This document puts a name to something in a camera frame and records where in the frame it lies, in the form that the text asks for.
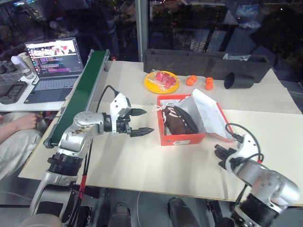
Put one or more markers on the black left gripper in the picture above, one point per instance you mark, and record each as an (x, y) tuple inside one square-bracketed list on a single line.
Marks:
[(123, 125)]

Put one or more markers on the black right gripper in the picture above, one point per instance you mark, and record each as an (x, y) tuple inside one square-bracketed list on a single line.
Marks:
[(230, 152)]

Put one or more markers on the brown shoe with white laces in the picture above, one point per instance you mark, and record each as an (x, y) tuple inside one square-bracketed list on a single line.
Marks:
[(174, 123)]

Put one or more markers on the orange shoe box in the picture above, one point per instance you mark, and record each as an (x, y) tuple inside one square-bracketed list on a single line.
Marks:
[(184, 139)]

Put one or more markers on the brown shoe with black sole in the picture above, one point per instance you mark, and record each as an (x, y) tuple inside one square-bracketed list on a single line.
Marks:
[(189, 119)]

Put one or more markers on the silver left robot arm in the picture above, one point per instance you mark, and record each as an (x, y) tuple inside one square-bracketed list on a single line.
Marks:
[(78, 137)]

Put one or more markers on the bystander bare forearm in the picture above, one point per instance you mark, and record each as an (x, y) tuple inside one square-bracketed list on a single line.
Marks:
[(8, 131)]

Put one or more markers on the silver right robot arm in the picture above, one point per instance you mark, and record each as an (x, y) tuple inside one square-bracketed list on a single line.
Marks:
[(267, 177)]

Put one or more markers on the green conveyor belt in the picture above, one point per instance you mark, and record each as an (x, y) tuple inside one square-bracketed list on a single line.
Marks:
[(87, 82)]

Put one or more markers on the bystander bare hand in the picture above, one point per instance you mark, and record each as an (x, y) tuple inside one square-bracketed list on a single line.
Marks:
[(27, 121)]

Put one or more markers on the beige cardboard sheet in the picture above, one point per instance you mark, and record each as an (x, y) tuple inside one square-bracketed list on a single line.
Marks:
[(154, 165), (132, 89)]

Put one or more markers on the yellow plate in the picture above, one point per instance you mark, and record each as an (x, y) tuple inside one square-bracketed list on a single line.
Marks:
[(151, 86)]

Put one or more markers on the red snacks in clear bag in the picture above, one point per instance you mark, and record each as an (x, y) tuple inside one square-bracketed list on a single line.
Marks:
[(165, 79)]

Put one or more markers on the orange rubber toy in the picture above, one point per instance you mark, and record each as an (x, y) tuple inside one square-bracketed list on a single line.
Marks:
[(209, 84), (191, 80)]

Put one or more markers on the dark grey foam tray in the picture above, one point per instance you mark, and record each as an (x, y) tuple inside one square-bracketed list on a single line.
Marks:
[(180, 63)]

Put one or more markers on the black cylindrical cup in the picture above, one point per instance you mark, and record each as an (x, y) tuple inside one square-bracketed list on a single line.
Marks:
[(241, 82)]

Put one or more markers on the open grey laptop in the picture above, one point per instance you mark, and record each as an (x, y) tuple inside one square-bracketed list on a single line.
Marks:
[(52, 89)]

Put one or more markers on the clear plastic bag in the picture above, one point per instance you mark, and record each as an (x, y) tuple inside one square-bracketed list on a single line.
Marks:
[(236, 57)]

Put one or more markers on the clear plastic bottle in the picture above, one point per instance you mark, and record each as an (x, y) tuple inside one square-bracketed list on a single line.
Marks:
[(24, 69)]

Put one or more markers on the person at left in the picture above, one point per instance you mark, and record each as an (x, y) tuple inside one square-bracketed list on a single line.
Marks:
[(16, 151)]

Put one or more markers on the black handheld device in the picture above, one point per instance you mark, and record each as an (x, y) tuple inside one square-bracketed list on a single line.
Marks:
[(13, 92)]

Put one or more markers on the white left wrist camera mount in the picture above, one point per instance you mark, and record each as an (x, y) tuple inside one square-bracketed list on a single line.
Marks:
[(119, 101)]

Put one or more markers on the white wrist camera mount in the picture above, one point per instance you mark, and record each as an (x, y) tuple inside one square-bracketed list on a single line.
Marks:
[(119, 101), (248, 144)]

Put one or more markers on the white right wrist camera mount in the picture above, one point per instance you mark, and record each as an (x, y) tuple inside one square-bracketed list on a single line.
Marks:
[(248, 144)]

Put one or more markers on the grey window frame post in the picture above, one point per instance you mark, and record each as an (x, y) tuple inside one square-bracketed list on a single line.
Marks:
[(142, 30)]

